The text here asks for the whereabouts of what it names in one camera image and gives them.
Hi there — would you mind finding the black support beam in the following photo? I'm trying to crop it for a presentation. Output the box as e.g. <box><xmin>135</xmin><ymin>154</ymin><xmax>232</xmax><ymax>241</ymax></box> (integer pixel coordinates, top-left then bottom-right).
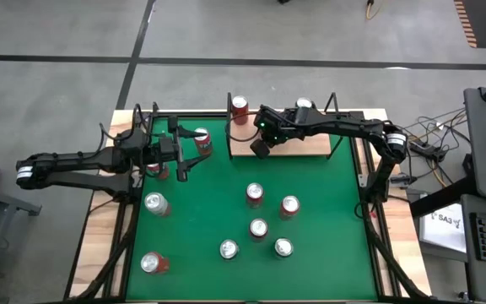
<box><xmin>409</xmin><ymin>175</ymin><xmax>480</xmax><ymax>219</ymax></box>

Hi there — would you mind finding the red Coke Zero can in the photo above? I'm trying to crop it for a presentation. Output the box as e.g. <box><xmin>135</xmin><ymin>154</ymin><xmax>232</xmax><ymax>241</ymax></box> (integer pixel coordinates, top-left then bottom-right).
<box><xmin>249</xmin><ymin>217</ymin><xmax>269</xmax><ymax>242</ymax></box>

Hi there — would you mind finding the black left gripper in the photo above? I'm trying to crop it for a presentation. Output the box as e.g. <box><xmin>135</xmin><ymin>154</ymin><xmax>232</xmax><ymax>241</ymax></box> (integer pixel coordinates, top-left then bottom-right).
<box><xmin>157</xmin><ymin>115</ymin><xmax>211</xmax><ymax>183</ymax></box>

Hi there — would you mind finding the white and pink can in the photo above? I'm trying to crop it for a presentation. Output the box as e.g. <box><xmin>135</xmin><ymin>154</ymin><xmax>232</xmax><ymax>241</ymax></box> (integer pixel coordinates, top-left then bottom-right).
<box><xmin>143</xmin><ymin>192</ymin><xmax>171</xmax><ymax>218</ymax></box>

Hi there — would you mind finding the white SA3 sign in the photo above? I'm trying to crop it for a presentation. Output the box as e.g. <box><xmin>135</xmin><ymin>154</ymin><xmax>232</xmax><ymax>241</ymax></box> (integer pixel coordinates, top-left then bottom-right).
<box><xmin>418</xmin><ymin>204</ymin><xmax>467</xmax><ymax>254</ymax></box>

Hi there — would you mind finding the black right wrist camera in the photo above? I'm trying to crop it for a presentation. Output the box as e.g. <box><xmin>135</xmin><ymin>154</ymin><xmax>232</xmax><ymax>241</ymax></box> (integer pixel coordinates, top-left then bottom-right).
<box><xmin>253</xmin><ymin>105</ymin><xmax>278</xmax><ymax>132</ymax></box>

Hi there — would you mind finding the wooden shelf with black frame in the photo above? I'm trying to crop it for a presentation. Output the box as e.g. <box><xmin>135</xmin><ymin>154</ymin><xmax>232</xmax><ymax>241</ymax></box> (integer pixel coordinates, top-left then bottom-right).
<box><xmin>224</xmin><ymin>90</ymin><xmax>343</xmax><ymax>160</ymax></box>

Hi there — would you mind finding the red Fanta can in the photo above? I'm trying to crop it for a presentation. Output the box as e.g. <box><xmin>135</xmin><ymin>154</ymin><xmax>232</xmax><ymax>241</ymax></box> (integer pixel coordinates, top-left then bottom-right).
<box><xmin>139</xmin><ymin>251</ymin><xmax>170</xmax><ymax>275</ymax></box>
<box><xmin>192</xmin><ymin>126</ymin><xmax>214</xmax><ymax>156</ymax></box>
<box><xmin>145</xmin><ymin>162</ymin><xmax>170</xmax><ymax>182</ymax></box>

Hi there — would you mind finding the grey metal cart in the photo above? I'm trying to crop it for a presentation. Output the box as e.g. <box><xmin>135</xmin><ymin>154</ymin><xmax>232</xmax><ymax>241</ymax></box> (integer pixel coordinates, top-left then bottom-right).
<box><xmin>0</xmin><ymin>181</ymin><xmax>42</xmax><ymax>304</ymax></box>

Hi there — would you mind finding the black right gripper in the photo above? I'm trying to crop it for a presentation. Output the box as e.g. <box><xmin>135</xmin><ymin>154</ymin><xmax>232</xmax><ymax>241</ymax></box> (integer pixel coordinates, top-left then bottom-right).
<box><xmin>249</xmin><ymin>105</ymin><xmax>311</xmax><ymax>160</ymax></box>

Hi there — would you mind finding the yellow cable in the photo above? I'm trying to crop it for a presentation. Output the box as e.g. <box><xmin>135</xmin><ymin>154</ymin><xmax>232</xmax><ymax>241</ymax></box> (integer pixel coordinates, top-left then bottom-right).
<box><xmin>364</xmin><ymin>0</ymin><xmax>386</xmax><ymax>20</ymax></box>

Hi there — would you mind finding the red soda can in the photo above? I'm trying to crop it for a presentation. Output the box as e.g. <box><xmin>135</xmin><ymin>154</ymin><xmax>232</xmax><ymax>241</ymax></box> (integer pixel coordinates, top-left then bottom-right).
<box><xmin>278</xmin><ymin>194</ymin><xmax>301</xmax><ymax>221</ymax></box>

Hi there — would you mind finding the red cola can black figure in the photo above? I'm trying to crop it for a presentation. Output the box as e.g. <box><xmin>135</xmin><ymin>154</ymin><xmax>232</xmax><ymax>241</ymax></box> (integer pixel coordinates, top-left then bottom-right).
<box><xmin>245</xmin><ymin>182</ymin><xmax>265</xmax><ymax>209</ymax></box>

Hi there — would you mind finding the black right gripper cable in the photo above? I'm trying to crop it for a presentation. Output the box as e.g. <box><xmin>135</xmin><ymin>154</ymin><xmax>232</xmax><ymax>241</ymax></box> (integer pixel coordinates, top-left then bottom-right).
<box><xmin>224</xmin><ymin>110</ymin><xmax>262</xmax><ymax>144</ymax></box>

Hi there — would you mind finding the tangled cable bundle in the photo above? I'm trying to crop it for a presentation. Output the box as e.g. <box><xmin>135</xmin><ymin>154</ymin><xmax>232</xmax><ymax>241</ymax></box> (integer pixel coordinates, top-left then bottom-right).
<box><xmin>407</xmin><ymin>107</ymin><xmax>472</xmax><ymax>189</ymax></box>

